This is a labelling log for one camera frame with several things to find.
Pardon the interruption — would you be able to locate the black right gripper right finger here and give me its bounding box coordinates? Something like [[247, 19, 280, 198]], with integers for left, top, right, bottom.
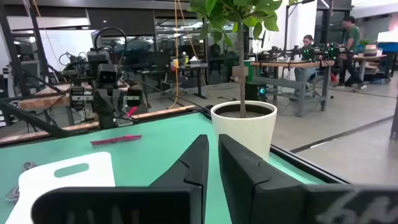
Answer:
[[218, 133, 308, 224]]

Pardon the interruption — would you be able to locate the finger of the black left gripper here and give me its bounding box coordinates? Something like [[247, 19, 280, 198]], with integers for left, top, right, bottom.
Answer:
[[109, 90, 126, 124], [92, 90, 110, 129]]

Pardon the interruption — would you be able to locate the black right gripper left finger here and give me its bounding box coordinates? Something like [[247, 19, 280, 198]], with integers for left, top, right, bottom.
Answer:
[[148, 134, 210, 224]]

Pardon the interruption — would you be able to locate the red USB-C cable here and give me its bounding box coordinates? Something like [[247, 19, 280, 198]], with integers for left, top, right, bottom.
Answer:
[[90, 134, 143, 146]]

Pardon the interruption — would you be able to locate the grey USB-C cable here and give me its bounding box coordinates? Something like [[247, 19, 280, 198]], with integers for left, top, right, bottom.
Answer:
[[4, 161, 39, 203]]

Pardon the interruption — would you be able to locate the wooden bench top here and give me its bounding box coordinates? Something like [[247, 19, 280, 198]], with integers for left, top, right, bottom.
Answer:
[[18, 80, 130, 110]]

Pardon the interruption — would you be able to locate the green table mat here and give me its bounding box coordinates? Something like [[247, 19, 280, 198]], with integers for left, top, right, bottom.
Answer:
[[0, 111, 326, 224]]

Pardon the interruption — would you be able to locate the white plant pot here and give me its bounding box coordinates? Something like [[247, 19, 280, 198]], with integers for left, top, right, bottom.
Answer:
[[210, 100, 279, 163]]

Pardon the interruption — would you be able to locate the white square plate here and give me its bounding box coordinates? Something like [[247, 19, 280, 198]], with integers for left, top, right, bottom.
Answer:
[[4, 151, 116, 224]]

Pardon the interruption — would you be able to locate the black desk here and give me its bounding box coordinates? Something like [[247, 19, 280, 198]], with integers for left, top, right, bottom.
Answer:
[[135, 63, 210, 100]]

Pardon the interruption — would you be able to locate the wooden workbench with grey legs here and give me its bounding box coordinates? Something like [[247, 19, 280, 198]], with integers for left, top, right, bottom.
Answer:
[[249, 59, 336, 118]]

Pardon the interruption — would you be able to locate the green leafy plant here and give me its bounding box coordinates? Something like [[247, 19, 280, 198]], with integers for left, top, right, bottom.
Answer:
[[187, 0, 284, 119]]

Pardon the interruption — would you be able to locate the black robot with green lights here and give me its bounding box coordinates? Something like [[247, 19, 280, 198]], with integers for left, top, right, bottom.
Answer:
[[259, 42, 346, 62]]

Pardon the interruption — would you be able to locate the person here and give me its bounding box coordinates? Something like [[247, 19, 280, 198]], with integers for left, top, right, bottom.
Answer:
[[294, 34, 320, 83], [331, 15, 364, 88]]

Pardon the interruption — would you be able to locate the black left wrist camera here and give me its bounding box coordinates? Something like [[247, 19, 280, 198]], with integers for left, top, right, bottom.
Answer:
[[96, 63, 119, 87]]

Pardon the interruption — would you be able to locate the yellow hanging cord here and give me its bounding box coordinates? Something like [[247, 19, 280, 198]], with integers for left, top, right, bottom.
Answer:
[[167, 0, 183, 110]]

